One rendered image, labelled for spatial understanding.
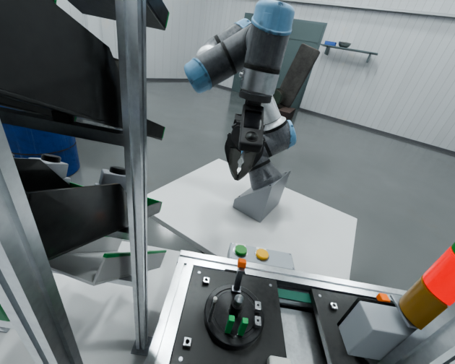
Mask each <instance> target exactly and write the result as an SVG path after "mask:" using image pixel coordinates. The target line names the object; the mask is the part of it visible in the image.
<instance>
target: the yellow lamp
mask: <svg viewBox="0 0 455 364"><path fill-rule="evenodd" d="M399 306H400V308H401V310H402V312H403V314H404V315H405V316H406V317H407V319H408V320H409V321H410V322H411V323H412V324H413V325H415V326H416V327H417V328H418V329H420V330H422V329H423V328H424V327H425V326H427V325H428V324H429V323H430V322H431V321H432V320H433V319H435V318H436V317H437V316H439V315H440V314H441V313H442V312H443V311H445V310H446V309H447V308H448V307H447V305H446V304H445V303H444V302H443V301H441V300H440V299H438V298H437V297H436V296H435V295H434V294H432V292H431V291H430V290H429V289H428V288H427V286H426V285H425V283H424V281H423V276H421V278H419V280H418V281H416V283H415V284H414V285H413V286H411V288H410V289H408V291H406V293H405V294H403V296H402V297H401V298H400V299H399Z"/></svg>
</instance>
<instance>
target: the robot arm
mask: <svg viewBox="0 0 455 364"><path fill-rule="evenodd" d="M294 16H295V10H294V9H293V7H292V6H290V5H289V4H286V3H284V2H281V1H275V0H260V1H258V2H257V3H256V6H255V10H254V13H253V16H252V18H251V22H250V21H249V20H248V19H246V18H244V19H241V20H239V21H238V22H234V24H233V25H231V26H229V27H228V28H226V29H224V30H223V31H222V32H219V33H218V34H216V35H215V36H213V37H211V38H210V39H209V40H208V41H207V42H206V43H205V44H204V45H203V46H202V47H201V48H200V49H199V50H198V52H197V54H196V58H192V60H191V61H190V62H188V63H187V64H185V66H184V71H185V73H186V76H187V78H188V80H189V82H190V83H191V86H192V87H193V88H194V90H195V91H196V92H197V93H203V92H205V91H207V90H210V89H212V87H214V86H215V85H218V84H219V83H221V82H223V81H225V80H226V79H228V78H230V77H231V76H233V75H235V74H237V73H238V72H239V77H242V80H241V82H240V88H241V89H240V92H239V97H240V98H243V99H245V100H246V101H245V104H244V105H243V110H242V114H238V113H236V114H235V119H234V123H233V125H232V128H233V130H232V132H231V133H227V140H226V142H225V154H226V158H227V163H228V166H229V169H230V173H231V175H232V177H233V178H234V180H235V181H239V180H240V179H242V178H243V177H244V176H245V175H246V174H247V173H249V177H250V182H251V188H252V189H253V190H257V189H260V188H263V187H265V186H268V185H269V184H271V183H274V182H275V181H277V180H279V179H280V178H281V177H282V175H281V173H280V172H279V171H278V169H276V168H275V167H274V166H273V164H272V163H271V161H270V159H269V158H270V157H271V156H273V155H275V154H277V153H279V152H282V151H284V150H287V149H289V148H290V147H291V146H293V145H295V143H296V141H297V138H296V133H295V129H294V127H293V124H292V122H291V121H290V120H287V119H286V118H285V117H283V116H281V115H280V112H279V109H278V107H277V104H276V102H275V100H274V97H273V94H274V92H275V89H276V86H277V81H278V79H279V75H280V69H281V66H282V62H283V58H284V55H285V51H286V47H287V43H288V40H289V37H290V34H291V32H292V25H293V19H294ZM240 158H241V159H242V161H243V164H242V165H241V170H240V172H239V173H238V171H237V169H238V160H239V159H240Z"/></svg>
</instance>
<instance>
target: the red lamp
mask: <svg viewBox="0 0 455 364"><path fill-rule="evenodd" d="M422 278H423V281H424V283H425V285H426V286H427V288H428V289H429V290H430V291H431V292H432V294H434V295H435V296H436V297H437V298H438V299H440V300H441V301H443V302H444V303H445V304H447V305H448V306H450V305H451V304H453V303H454V302H455V254H454V252H453V251H452V249H451V246H450V247H449V248H448V249H447V250H446V252H445V253H444V254H443V255H442V256H441V257H440V258H439V259H438V260H437V261H436V262H435V263H434V264H433V265H432V266H431V267H430V268H429V269H428V270H427V271H426V272H425V273H424V275H423V276H422Z"/></svg>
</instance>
